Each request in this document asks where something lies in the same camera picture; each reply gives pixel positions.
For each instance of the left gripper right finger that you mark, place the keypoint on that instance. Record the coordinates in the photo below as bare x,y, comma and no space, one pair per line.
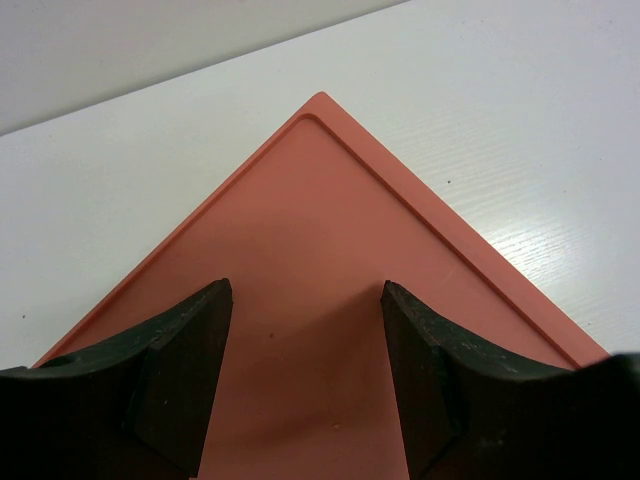
470,409

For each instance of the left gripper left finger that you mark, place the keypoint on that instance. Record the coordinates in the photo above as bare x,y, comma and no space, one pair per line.
136,405

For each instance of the orange drawer box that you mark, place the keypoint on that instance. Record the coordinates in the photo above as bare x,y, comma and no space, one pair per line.
307,231

